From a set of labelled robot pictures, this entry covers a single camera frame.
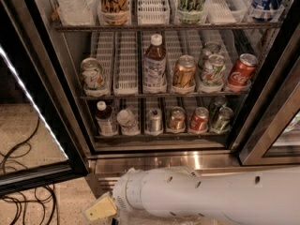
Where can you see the gold can shelf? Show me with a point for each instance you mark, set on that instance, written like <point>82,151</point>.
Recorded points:
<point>176,122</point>
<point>183,74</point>

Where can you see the gold lacroix can top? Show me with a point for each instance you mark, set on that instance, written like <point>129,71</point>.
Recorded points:
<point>113,12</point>

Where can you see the red coca-cola can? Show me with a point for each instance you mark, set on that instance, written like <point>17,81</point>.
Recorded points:
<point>241,73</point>

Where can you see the clear plastic bin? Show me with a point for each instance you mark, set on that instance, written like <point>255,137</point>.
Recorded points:
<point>143,218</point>

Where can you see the clear water bottle top shelf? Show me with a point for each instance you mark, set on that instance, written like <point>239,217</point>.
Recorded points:
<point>77,12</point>

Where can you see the green can bottom front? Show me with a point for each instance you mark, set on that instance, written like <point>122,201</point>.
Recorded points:
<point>221,121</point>

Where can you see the tall tea bottle middle shelf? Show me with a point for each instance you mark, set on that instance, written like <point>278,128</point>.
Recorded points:
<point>154,66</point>

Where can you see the silver can middle rear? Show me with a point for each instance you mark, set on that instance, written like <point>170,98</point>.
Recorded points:
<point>208,49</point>

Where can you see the red can bottom shelf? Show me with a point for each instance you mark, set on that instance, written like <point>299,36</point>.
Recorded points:
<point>199,120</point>

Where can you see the blue white can top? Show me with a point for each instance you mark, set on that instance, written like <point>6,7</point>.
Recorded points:
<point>264,10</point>

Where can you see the gold can bottom shelf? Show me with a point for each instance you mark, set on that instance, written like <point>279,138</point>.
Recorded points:
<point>176,122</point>

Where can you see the glass fridge door right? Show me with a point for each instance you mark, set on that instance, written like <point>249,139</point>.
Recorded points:
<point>269,144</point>

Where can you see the glass fridge door left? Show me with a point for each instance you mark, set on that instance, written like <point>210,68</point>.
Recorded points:
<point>42,135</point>

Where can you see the green lacroix can top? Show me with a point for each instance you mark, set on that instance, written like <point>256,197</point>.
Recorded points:
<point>190,11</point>

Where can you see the white green can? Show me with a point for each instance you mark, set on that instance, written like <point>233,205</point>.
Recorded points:
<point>211,73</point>
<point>94,82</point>

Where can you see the silver can bottom shelf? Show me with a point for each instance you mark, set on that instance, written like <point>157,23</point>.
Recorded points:
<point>154,122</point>

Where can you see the glass fridge door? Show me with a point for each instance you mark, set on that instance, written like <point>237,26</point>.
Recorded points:
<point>42,135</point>
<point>269,144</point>

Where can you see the white green can left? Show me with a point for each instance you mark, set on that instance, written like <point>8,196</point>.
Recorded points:
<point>94,82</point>

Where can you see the white green can middle front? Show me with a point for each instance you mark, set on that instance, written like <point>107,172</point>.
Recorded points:
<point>211,73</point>

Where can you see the gold can middle shelf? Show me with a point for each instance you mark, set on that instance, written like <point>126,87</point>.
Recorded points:
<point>183,74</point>

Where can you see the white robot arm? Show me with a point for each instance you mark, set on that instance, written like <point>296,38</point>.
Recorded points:
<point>270,197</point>

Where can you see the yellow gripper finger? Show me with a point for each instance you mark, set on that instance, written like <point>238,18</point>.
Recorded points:
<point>103,207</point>

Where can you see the green can bottom rear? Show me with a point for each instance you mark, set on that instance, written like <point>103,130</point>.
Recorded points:
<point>216,103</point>

